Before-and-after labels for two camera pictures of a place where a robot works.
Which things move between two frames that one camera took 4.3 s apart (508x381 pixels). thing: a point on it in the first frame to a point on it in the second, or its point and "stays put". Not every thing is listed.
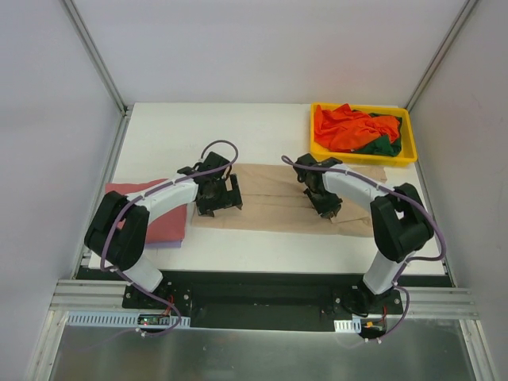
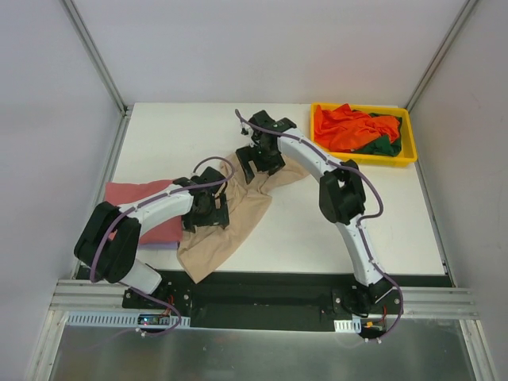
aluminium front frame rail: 430,302 stays put
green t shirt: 384,146 stays put
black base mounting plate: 268,301 stays put
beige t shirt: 273,198 to 202,250
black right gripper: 325,203 to 259,159
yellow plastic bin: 406,156 stays put
